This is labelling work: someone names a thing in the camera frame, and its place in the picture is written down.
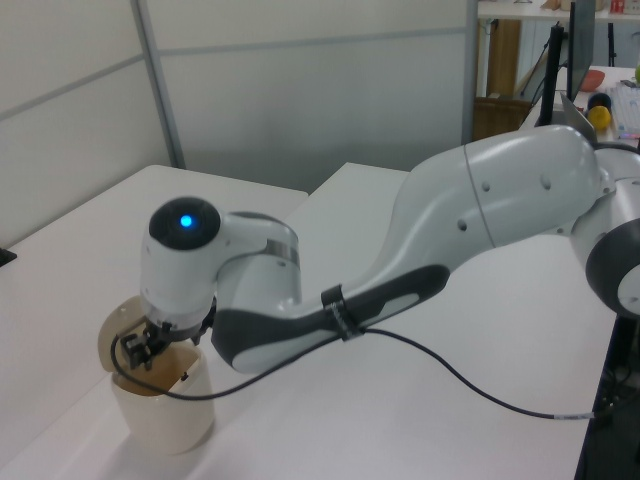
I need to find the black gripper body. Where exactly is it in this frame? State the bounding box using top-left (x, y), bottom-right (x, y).
top-left (145, 297), bottom-right (218, 351)

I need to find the small white lidded bin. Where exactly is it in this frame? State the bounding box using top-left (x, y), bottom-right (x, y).
top-left (96, 293), bottom-right (218, 457)

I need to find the wooden cabinet panel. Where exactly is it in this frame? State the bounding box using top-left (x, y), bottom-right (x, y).
top-left (486, 18), bottom-right (522, 99)

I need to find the grey laptop lid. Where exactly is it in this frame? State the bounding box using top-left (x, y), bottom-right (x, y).
top-left (558, 91), bottom-right (600, 147)

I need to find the yellow ball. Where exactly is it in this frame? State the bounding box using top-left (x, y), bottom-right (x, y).
top-left (587, 105), bottom-right (614, 133)

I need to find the orange bowl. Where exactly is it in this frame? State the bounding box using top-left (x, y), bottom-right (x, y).
top-left (581, 69), bottom-right (607, 94)

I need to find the black computer monitor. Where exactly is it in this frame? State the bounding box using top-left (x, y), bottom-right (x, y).
top-left (566, 0), bottom-right (598, 103)

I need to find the white keyboard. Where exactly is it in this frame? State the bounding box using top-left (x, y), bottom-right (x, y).
top-left (610, 81), bottom-right (640, 140)

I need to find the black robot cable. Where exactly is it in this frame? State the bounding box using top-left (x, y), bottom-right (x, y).
top-left (110, 327), bottom-right (609, 424)

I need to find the black cable strap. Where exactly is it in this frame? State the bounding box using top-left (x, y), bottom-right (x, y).
top-left (320, 284), bottom-right (365, 344)

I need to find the grey partition post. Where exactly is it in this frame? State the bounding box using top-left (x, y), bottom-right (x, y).
top-left (460, 0), bottom-right (482, 144)
top-left (130, 0), bottom-right (187, 170)

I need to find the black table frame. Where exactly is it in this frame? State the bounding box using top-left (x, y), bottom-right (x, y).
top-left (573, 313), bottom-right (640, 480)

